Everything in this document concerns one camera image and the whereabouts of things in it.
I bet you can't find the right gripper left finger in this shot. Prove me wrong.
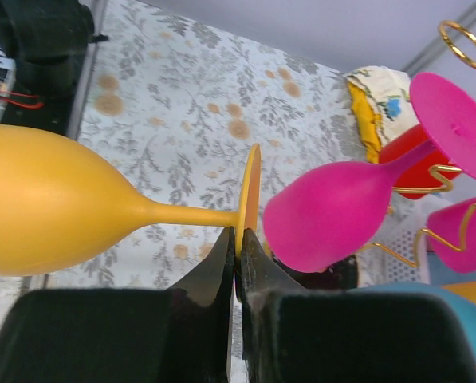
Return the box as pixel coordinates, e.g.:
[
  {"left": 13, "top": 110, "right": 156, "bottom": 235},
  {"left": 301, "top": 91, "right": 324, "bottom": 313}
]
[{"left": 0, "top": 228, "right": 235, "bottom": 382}]

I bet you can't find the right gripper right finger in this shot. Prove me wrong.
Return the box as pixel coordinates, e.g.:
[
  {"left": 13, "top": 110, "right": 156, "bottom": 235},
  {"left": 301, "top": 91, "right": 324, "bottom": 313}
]
[{"left": 241, "top": 230, "right": 476, "bottom": 382}]

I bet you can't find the magenta plastic goblet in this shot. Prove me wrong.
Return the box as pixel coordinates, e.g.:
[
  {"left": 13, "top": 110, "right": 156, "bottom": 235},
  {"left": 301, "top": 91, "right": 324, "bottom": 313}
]
[
  {"left": 262, "top": 71, "right": 476, "bottom": 274},
  {"left": 427, "top": 198, "right": 476, "bottom": 274}
]

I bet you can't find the blue plastic goblet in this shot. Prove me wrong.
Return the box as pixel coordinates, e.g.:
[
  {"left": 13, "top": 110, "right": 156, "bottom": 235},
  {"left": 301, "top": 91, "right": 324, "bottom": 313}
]
[{"left": 352, "top": 282, "right": 476, "bottom": 358}]

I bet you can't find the red plastic wine glass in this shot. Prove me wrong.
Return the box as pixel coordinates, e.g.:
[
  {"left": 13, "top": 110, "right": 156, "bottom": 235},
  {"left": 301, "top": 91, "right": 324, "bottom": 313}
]
[{"left": 373, "top": 106, "right": 476, "bottom": 206}]

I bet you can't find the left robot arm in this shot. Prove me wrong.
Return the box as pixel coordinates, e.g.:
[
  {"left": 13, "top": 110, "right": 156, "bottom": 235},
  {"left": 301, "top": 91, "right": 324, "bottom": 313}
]
[{"left": 0, "top": 0, "right": 108, "bottom": 99}]

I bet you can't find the white plastic basket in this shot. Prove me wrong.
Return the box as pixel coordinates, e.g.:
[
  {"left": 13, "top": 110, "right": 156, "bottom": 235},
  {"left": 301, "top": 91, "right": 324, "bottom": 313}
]
[{"left": 356, "top": 191, "right": 434, "bottom": 288}]

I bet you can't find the dinosaur print cloth bag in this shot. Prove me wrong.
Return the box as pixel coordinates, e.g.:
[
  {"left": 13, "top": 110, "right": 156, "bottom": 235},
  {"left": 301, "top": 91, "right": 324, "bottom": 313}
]
[{"left": 344, "top": 65, "right": 419, "bottom": 164}]

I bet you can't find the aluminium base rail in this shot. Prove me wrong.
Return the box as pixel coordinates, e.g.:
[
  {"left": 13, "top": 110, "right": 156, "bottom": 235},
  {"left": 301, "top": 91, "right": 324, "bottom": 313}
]
[{"left": 0, "top": 0, "right": 107, "bottom": 140}]

